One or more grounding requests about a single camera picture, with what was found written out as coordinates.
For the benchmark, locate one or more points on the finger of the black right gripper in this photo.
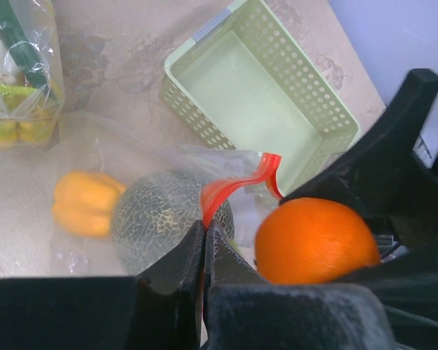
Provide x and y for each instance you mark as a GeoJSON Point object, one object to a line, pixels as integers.
{"type": "Point", "coordinates": [380, 175]}

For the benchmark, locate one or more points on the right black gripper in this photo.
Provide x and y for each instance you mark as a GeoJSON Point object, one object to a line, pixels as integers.
{"type": "Point", "coordinates": [407, 286]}

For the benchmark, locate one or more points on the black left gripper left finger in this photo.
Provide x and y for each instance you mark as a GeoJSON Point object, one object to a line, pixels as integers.
{"type": "Point", "coordinates": [157, 309]}

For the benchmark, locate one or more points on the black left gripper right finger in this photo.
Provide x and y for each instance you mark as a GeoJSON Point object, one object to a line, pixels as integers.
{"type": "Point", "coordinates": [243, 311]}

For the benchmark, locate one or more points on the orange fruit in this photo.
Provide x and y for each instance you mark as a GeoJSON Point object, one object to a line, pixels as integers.
{"type": "Point", "coordinates": [312, 241]}

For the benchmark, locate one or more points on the netted green melon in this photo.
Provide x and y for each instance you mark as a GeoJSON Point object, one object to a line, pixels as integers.
{"type": "Point", "coordinates": [153, 215]}

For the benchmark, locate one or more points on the yellow bell pepper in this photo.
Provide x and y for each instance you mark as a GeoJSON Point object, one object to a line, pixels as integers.
{"type": "Point", "coordinates": [83, 202]}

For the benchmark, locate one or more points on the clear zip bag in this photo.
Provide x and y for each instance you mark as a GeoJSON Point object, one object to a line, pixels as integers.
{"type": "Point", "coordinates": [37, 19]}
{"type": "Point", "coordinates": [90, 142]}

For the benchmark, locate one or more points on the yellow banana bunch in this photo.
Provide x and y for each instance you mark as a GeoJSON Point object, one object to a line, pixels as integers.
{"type": "Point", "coordinates": [28, 115]}

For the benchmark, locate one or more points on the green cucumber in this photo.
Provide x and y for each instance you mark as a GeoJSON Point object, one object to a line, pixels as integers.
{"type": "Point", "coordinates": [21, 49]}

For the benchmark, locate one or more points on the pale green plastic basket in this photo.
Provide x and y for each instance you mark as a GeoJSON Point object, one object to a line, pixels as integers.
{"type": "Point", "coordinates": [243, 82]}

